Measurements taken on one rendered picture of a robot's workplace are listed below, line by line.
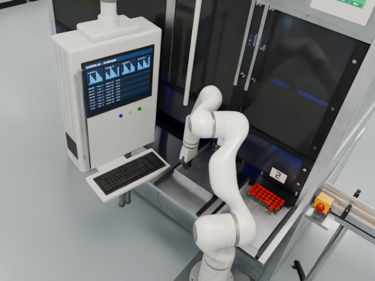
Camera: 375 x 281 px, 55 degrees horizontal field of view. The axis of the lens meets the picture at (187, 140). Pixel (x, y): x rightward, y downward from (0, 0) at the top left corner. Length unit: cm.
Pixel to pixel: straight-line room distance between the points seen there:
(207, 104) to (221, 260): 58
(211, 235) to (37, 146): 249
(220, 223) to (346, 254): 194
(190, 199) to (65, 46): 94
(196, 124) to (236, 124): 15
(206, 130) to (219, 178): 18
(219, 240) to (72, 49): 99
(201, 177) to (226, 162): 70
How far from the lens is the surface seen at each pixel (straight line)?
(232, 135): 134
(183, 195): 190
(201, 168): 204
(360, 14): 147
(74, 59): 168
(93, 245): 277
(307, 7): 154
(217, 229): 130
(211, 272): 151
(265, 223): 188
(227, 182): 131
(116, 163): 215
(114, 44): 175
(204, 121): 131
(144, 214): 291
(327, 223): 202
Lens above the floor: 231
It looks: 41 degrees down
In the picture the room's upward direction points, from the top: 8 degrees clockwise
